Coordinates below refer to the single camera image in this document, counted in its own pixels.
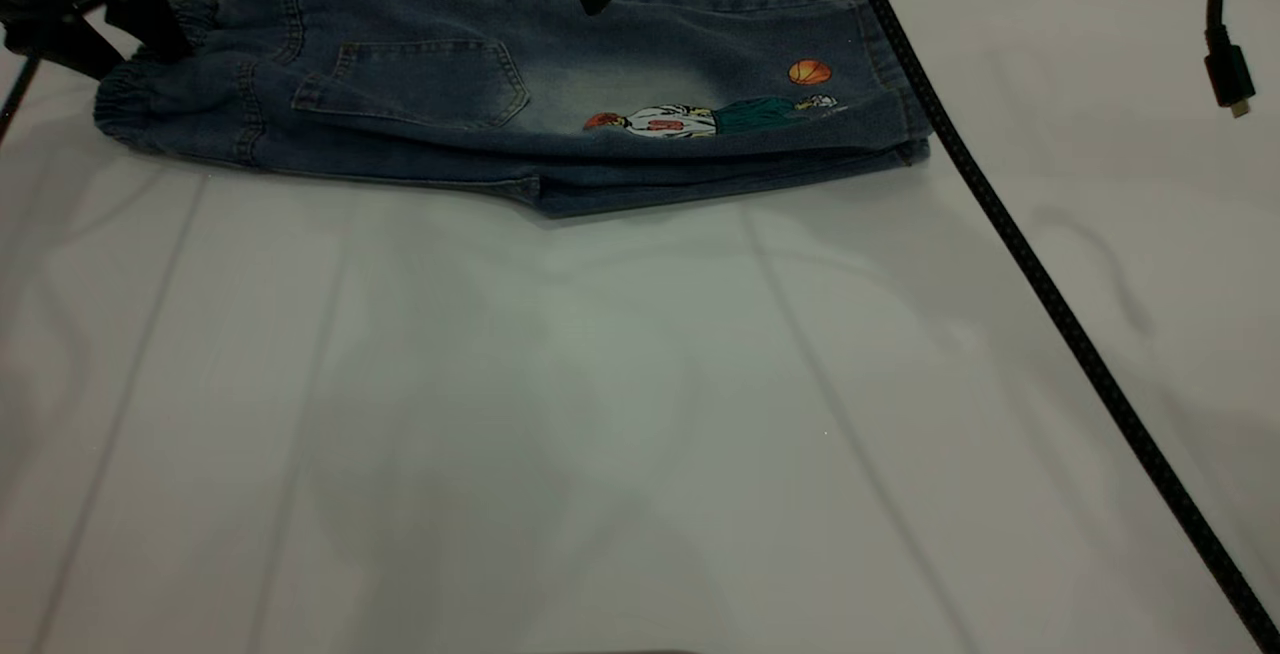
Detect thick black braided cable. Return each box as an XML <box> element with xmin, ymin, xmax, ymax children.
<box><xmin>835</xmin><ymin>0</ymin><xmax>1280</xmax><ymax>651</ymax></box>

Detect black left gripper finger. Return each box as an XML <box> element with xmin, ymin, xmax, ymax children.
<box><xmin>105</xmin><ymin>0</ymin><xmax>197</xmax><ymax>62</ymax></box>
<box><xmin>0</xmin><ymin>16</ymin><xmax>127</xmax><ymax>82</ymax></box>

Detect thin black cable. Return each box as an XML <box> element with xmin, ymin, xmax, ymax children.
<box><xmin>0</xmin><ymin>52</ymin><xmax>43</xmax><ymax>147</ymax></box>

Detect blue denim pants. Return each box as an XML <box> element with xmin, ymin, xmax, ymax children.
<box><xmin>93</xmin><ymin>0</ymin><xmax>933</xmax><ymax>219</ymax></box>

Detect black cable with USB plug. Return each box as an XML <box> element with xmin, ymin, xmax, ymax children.
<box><xmin>1203</xmin><ymin>0</ymin><xmax>1258</xmax><ymax>121</ymax></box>

